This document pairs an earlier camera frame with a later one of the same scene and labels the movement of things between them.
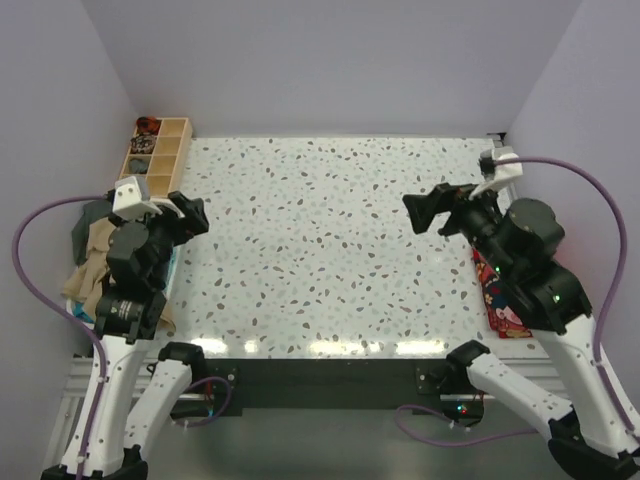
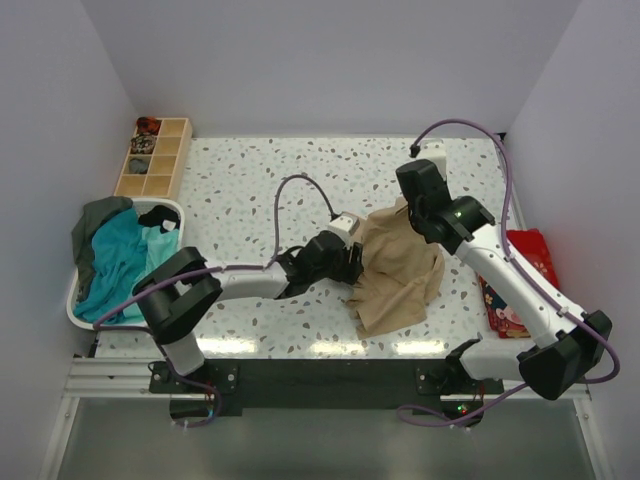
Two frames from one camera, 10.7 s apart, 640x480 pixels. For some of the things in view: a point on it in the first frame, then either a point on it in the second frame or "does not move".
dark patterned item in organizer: x=142 y=144 does not move
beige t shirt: x=86 y=281 to x=403 y=269
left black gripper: x=194 y=222 to x=349 y=270
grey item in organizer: x=138 y=165 does not move
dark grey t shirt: x=91 y=211 does not move
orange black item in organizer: x=148 y=124 does not move
